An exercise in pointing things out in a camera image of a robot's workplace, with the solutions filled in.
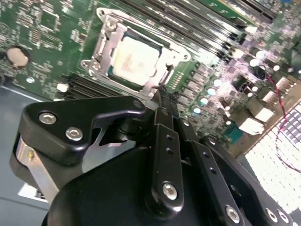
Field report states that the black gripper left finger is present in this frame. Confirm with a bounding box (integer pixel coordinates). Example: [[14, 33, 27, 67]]
[[10, 87, 185, 214]]

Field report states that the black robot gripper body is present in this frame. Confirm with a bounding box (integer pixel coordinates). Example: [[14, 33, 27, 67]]
[[41, 147, 219, 226]]

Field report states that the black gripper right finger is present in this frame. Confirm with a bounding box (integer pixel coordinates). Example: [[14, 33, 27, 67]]
[[173, 92, 294, 226]]

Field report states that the silver square CPU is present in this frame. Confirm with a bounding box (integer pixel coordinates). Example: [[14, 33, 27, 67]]
[[107, 35, 163, 92]]

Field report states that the metal socket cover frame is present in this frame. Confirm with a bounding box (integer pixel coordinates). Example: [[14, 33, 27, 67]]
[[93, 20, 182, 95]]

